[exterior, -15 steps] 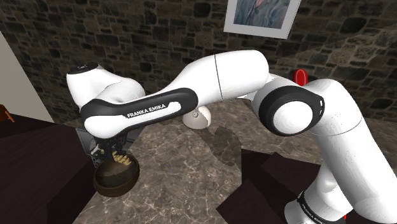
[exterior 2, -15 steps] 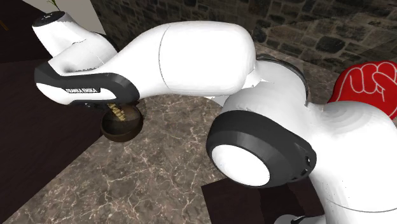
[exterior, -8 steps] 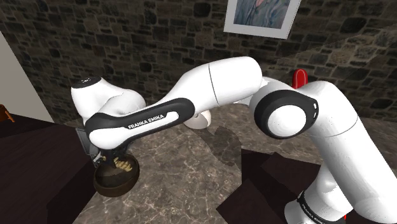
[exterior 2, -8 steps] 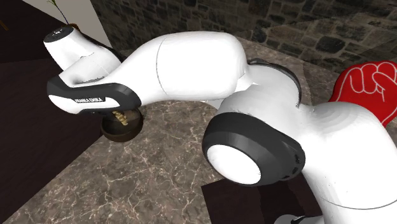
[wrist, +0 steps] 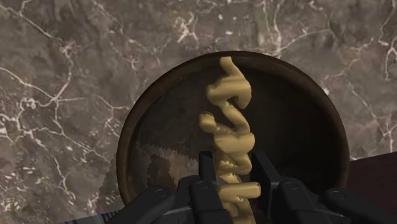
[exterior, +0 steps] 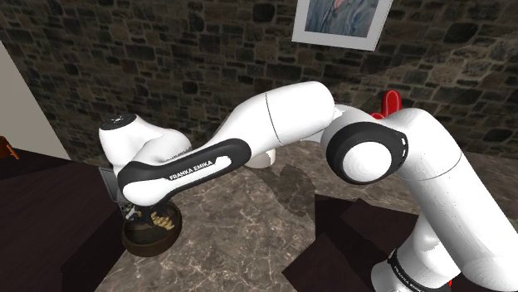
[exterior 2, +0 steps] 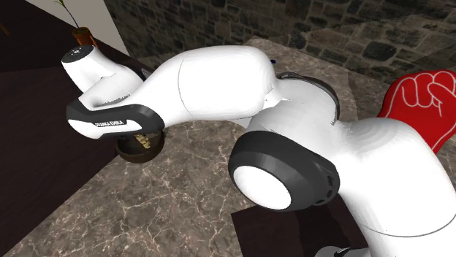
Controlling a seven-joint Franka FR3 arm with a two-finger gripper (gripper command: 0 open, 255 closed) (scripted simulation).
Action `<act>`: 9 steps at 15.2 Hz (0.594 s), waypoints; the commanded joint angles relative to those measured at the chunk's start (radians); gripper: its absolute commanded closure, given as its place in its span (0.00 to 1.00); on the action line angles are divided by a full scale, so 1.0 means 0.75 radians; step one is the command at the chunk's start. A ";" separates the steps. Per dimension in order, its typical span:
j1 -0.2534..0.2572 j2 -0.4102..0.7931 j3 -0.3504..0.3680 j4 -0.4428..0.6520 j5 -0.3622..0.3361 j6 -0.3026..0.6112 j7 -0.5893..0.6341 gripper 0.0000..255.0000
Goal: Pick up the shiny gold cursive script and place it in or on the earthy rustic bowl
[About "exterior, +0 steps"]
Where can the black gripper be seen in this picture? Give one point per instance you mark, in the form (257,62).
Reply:
(145,215)

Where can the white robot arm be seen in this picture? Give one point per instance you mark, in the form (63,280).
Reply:
(299,113)

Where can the yellow ridged thing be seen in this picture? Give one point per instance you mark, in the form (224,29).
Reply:
(164,221)

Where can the brown round bowl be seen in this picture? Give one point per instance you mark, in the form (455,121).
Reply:
(147,244)

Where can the white rounded cup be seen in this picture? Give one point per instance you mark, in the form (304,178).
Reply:
(259,161)

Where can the brown wooden furniture piece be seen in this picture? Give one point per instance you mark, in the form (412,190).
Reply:
(5,148)

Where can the dark robot stand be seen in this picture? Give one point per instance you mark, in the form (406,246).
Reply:
(344,250)

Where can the red vase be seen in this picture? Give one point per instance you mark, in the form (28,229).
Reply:
(391,102)

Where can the white framed wall picture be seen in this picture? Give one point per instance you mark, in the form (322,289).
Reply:
(342,20)

